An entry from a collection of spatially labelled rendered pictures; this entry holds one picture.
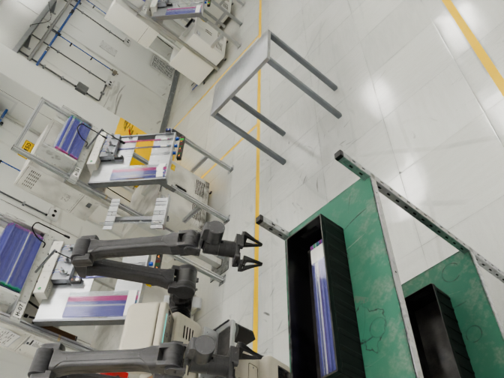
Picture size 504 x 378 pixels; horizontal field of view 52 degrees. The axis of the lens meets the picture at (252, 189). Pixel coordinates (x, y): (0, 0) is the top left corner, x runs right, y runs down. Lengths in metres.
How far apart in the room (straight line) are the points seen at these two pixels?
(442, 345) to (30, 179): 3.85
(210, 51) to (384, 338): 6.72
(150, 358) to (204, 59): 6.69
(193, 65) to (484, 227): 5.97
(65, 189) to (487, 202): 3.54
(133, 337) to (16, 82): 5.32
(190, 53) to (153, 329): 6.44
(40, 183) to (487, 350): 3.97
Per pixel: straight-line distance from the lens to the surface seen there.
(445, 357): 2.13
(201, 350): 1.44
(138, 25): 7.87
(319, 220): 1.78
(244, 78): 4.06
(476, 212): 2.83
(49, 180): 4.94
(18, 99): 6.95
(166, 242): 1.76
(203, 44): 7.84
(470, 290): 2.18
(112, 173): 4.85
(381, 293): 1.57
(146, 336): 1.78
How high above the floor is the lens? 2.01
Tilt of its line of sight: 25 degrees down
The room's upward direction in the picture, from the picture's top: 57 degrees counter-clockwise
